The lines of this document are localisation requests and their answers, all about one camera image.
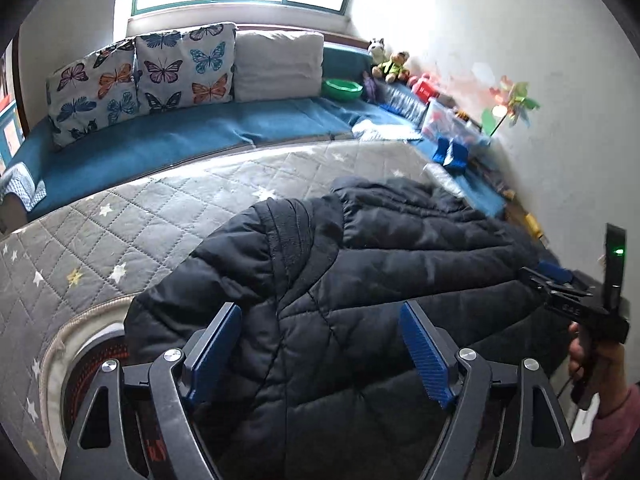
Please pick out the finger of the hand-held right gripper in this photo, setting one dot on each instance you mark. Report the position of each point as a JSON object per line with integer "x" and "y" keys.
{"x": 537, "y": 282}
{"x": 555, "y": 271}

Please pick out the dark red patterned cloth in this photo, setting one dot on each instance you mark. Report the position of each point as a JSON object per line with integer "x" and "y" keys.
{"x": 97, "y": 357}

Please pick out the butterfly print pillow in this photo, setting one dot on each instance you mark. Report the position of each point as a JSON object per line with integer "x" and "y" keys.
{"x": 185, "y": 67}
{"x": 95, "y": 92}

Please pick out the framed wall picture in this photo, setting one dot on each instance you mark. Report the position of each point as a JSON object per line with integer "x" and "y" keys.
{"x": 9, "y": 132}

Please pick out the blue bench mat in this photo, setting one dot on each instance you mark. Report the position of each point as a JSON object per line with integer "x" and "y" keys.
{"x": 150, "y": 145}

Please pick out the white patterned cloth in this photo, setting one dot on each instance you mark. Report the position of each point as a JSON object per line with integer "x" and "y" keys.
{"x": 385, "y": 131}

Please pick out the white cat plush toy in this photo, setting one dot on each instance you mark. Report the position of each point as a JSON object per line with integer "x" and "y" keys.
{"x": 378, "y": 51}

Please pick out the green plastic basin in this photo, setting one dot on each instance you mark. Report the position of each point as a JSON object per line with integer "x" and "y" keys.
{"x": 342, "y": 90}

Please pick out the purple toy figure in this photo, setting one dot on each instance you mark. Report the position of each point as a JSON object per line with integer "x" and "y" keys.
{"x": 371, "y": 87}

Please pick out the person's right forearm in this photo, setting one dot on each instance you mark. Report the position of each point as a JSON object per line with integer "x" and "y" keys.
{"x": 620, "y": 440}

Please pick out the blue checkered cloth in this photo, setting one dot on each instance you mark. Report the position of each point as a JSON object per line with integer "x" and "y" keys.
{"x": 22, "y": 187}

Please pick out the black puffer jacket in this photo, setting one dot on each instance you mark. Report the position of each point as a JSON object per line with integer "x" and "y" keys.
{"x": 350, "y": 270}

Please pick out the blue toy blocks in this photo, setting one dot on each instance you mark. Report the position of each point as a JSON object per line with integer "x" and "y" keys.
{"x": 451, "y": 154}

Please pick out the grey pillow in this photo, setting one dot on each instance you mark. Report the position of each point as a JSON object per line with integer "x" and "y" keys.
{"x": 277, "y": 65}

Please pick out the clear plastic storage box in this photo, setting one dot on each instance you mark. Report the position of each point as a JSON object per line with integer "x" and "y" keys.
{"x": 452, "y": 122}

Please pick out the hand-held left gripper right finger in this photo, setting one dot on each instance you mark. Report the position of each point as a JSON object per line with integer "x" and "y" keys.
{"x": 425, "y": 355}

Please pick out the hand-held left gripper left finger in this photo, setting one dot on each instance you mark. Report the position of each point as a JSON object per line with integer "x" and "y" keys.
{"x": 215, "y": 355}

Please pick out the person's right hand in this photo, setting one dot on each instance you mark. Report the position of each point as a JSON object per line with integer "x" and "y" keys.
{"x": 612, "y": 375}

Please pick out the colourful pinwheel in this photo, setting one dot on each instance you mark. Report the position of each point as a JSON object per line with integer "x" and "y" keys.
{"x": 515, "y": 105}

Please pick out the teddy bear green shirt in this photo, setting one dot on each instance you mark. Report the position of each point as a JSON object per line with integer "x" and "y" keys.
{"x": 395, "y": 67}

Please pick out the yellow toy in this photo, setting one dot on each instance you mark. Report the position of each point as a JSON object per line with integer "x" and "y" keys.
{"x": 534, "y": 225}

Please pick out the grey star quilted bedspread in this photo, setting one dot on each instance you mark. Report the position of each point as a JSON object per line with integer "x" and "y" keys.
{"x": 150, "y": 220}

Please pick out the red toy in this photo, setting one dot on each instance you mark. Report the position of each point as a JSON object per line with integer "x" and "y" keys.
{"x": 425, "y": 87}

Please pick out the blue striped cloth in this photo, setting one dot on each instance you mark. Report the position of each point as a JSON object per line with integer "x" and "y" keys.
{"x": 402, "y": 102}

